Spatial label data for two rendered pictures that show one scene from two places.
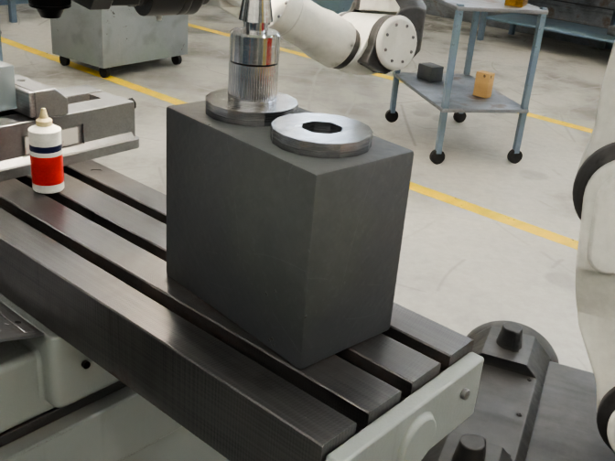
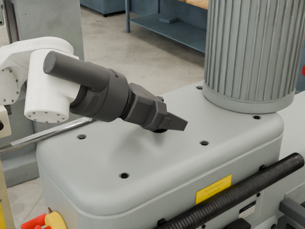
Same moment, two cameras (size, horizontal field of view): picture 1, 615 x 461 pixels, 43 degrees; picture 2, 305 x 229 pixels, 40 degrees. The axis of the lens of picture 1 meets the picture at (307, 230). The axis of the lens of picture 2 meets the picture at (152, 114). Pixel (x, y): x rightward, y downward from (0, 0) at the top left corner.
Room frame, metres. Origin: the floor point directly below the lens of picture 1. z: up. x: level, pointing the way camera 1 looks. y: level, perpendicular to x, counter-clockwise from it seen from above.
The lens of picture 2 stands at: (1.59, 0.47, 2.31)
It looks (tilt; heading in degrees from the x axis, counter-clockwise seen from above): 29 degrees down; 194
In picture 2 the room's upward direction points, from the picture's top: straight up
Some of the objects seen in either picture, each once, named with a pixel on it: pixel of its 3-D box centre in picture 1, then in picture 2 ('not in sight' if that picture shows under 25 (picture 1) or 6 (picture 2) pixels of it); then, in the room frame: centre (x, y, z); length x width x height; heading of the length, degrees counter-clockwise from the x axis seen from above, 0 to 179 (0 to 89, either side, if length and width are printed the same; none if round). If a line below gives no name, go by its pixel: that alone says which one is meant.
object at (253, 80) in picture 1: (253, 70); not in sight; (0.73, 0.06, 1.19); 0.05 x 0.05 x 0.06
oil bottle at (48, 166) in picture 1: (46, 149); not in sight; (0.94, 0.34, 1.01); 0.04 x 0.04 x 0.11
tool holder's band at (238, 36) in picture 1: (254, 36); not in sight; (0.73, 0.06, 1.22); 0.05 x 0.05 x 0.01
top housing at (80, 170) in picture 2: not in sight; (164, 158); (0.90, 0.33, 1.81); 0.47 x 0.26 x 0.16; 140
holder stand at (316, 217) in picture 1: (279, 212); not in sight; (0.70, 0.03, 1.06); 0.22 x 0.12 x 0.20; 44
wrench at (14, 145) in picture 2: not in sight; (60, 128); (0.97, 0.14, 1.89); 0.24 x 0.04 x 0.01; 141
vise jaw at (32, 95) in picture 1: (24, 93); not in sight; (1.07, 0.42, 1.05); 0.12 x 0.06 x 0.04; 52
